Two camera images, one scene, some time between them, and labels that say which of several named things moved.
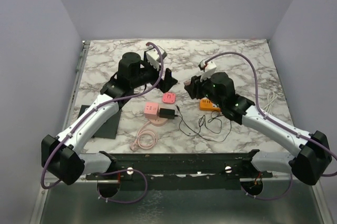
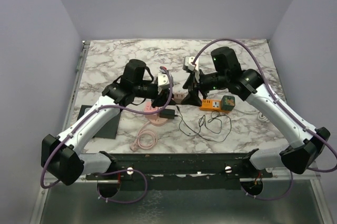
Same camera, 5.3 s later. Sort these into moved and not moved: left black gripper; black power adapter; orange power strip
Moved: left black gripper
Not moved: black power adapter; orange power strip
